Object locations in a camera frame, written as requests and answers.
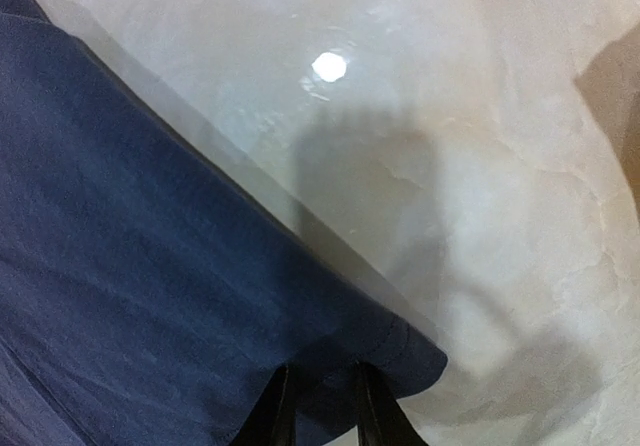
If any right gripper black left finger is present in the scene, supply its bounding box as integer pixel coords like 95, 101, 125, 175
233, 366, 296, 446

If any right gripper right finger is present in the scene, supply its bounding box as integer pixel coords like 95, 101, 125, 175
355, 362, 428, 446

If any navy blue tank top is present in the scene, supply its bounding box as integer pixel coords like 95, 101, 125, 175
1, 0, 447, 445

